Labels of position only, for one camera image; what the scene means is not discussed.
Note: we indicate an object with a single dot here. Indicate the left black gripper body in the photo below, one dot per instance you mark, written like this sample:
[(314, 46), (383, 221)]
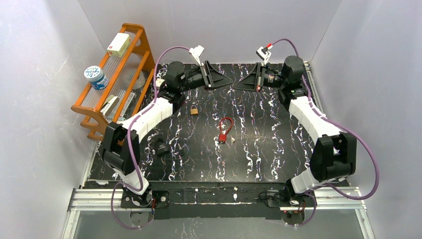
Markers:
[(207, 76)]

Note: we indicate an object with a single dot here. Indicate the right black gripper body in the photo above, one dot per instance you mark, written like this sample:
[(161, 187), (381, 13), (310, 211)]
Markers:
[(259, 77)]

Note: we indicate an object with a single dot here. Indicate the brass padlock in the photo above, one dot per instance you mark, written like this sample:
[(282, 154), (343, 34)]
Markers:
[(194, 110)]

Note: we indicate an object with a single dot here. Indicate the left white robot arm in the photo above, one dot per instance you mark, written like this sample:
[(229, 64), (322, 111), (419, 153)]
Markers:
[(120, 148)]

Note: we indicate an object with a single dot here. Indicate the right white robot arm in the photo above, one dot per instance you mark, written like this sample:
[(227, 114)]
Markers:
[(334, 154)]

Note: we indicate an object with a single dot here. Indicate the black padlock key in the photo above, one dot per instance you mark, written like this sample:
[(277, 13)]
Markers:
[(181, 150)]

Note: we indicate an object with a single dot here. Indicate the small white cardboard box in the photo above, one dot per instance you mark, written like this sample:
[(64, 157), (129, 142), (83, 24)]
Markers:
[(159, 82)]

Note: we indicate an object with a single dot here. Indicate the clear glass bowl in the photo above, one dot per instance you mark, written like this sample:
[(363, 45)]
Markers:
[(140, 81)]

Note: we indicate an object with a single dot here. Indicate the orange wooden shelf rack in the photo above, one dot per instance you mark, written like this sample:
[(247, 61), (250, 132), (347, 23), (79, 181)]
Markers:
[(122, 73)]

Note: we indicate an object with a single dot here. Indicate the white green box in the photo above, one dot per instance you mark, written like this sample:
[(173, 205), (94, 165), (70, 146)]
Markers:
[(119, 45)]

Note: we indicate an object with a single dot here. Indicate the white stapler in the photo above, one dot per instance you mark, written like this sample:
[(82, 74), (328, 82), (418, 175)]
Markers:
[(109, 105)]

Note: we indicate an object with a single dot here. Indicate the black padlock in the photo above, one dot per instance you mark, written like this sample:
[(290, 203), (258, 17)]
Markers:
[(161, 147)]

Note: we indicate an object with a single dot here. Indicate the blue white round jar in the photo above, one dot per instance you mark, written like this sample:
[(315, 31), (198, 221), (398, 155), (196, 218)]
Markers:
[(96, 77)]

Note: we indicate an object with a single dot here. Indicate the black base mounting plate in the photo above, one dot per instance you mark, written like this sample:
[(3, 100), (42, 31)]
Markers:
[(219, 203)]

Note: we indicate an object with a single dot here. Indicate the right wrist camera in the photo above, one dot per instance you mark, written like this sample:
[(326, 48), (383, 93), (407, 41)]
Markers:
[(264, 53)]

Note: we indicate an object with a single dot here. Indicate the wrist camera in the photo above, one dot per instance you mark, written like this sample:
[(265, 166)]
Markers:
[(196, 53), (264, 53)]

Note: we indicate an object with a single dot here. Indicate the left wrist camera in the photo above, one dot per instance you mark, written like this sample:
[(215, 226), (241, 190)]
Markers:
[(196, 53)]

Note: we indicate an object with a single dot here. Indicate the red cable padlock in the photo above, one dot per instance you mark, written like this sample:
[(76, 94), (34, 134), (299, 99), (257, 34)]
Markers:
[(224, 131)]

